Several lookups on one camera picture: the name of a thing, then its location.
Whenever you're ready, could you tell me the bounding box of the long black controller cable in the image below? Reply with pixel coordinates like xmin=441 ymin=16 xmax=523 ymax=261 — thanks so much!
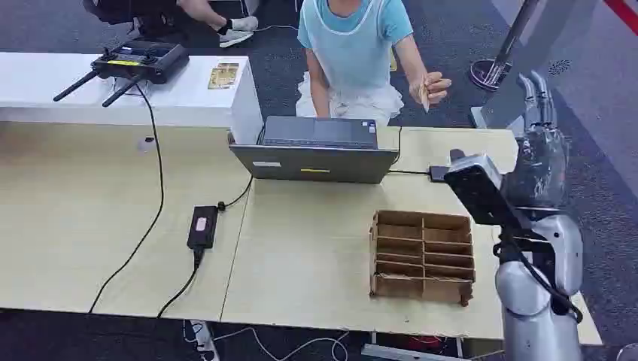
xmin=88 ymin=83 xmax=166 ymax=315

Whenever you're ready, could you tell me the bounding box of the thin black hub cable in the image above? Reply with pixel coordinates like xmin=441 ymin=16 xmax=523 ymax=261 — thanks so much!
xmin=387 ymin=126 xmax=430 ymax=176

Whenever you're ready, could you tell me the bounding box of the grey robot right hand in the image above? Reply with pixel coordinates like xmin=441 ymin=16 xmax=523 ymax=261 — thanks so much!
xmin=502 ymin=70 xmax=571 ymax=211

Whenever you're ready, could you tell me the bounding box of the white power strip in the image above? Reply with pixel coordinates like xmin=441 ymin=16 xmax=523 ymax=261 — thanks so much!
xmin=188 ymin=320 xmax=220 ymax=361

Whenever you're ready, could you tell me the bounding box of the black adapter laptop cable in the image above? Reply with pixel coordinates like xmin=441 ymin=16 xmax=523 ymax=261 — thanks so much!
xmin=217 ymin=174 xmax=254 ymax=212

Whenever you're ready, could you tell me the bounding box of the white raised shelf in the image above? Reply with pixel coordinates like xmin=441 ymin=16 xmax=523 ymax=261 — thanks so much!
xmin=0 ymin=51 xmax=265 ymax=145

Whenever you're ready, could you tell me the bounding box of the black adapter mains cable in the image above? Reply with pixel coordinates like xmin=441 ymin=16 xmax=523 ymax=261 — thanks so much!
xmin=156 ymin=247 xmax=206 ymax=320

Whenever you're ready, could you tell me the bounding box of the red floor tape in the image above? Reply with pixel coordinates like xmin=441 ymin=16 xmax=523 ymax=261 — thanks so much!
xmin=604 ymin=0 xmax=638 ymax=24

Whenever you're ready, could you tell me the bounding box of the black remote controller with antennas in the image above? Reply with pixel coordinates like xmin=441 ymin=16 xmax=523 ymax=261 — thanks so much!
xmin=53 ymin=39 xmax=191 ymax=108

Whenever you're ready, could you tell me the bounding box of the grey open laptop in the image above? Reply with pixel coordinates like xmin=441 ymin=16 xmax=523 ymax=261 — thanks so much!
xmin=228 ymin=116 xmax=401 ymax=185

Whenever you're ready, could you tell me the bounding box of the person's left hand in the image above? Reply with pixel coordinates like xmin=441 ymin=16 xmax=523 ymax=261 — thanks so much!
xmin=409 ymin=71 xmax=453 ymax=107

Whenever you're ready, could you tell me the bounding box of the white floor cable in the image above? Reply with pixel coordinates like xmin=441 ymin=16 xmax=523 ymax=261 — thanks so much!
xmin=213 ymin=326 xmax=351 ymax=361

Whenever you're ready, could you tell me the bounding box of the black round stand base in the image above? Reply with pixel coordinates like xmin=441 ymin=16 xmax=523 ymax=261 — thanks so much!
xmin=468 ymin=58 xmax=515 ymax=93

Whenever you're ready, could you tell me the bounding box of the stack of tan cards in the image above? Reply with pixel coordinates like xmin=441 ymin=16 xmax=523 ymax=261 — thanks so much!
xmin=207 ymin=62 xmax=241 ymax=91

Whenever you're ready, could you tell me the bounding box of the person with white shoes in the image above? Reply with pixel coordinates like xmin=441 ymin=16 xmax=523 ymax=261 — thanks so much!
xmin=82 ymin=0 xmax=260 ymax=50

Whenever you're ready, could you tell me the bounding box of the white desk frame bar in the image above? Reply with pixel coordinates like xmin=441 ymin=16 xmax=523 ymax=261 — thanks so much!
xmin=360 ymin=343 xmax=467 ymax=361

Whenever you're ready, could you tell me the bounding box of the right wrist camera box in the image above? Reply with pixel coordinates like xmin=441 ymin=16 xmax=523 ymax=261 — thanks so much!
xmin=442 ymin=148 xmax=522 ymax=228

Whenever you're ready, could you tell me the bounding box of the wooden compartment card box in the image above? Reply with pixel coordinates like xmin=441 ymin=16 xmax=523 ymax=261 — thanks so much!
xmin=369 ymin=209 xmax=476 ymax=308

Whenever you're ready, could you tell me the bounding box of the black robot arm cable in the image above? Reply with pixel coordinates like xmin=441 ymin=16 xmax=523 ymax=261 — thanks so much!
xmin=493 ymin=229 xmax=584 ymax=325

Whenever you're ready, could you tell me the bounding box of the seated person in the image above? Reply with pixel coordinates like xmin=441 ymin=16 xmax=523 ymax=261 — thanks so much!
xmin=295 ymin=0 xmax=453 ymax=126

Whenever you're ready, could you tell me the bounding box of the black power adapter brick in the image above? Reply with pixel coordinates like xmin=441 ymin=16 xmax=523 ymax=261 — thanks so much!
xmin=186 ymin=205 xmax=220 ymax=250

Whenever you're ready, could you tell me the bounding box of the white standing panel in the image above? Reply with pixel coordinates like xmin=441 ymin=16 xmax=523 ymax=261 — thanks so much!
xmin=470 ymin=0 xmax=600 ymax=136

